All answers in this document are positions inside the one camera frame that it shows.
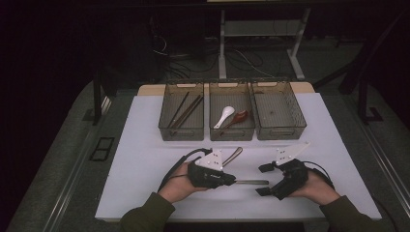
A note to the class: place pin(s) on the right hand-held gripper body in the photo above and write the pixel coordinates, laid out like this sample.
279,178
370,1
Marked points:
291,180

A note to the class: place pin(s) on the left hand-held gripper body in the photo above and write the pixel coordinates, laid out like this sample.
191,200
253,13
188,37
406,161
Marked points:
208,175

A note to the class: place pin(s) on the metal knife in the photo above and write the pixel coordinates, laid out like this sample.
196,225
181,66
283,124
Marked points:
253,182

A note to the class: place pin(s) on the metal fork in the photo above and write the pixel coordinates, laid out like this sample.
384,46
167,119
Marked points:
237,154

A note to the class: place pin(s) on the grey transparent plastic basket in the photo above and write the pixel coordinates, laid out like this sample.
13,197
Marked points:
193,125
278,111
231,96

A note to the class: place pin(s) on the brown wooden spoon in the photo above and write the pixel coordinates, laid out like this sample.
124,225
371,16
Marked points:
240,116

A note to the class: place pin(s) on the white ceramic spoon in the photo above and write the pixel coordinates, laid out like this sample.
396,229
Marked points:
227,112

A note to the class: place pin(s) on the brown chopstick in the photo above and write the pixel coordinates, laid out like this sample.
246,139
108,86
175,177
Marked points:
190,112
187,111

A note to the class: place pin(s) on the black chopstick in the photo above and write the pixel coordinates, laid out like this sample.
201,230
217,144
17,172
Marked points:
179,109

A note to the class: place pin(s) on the person's right hand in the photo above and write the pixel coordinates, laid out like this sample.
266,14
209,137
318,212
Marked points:
317,190

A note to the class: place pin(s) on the person's left hand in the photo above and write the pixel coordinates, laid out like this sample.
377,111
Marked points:
177,188

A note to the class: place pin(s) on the black metal stand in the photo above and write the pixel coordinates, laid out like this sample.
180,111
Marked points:
96,103
362,103

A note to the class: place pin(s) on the white metal stand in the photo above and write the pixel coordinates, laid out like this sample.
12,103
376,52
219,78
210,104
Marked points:
222,48

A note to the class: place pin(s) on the grey metal rail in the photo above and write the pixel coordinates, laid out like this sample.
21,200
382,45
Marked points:
386,167
67,193

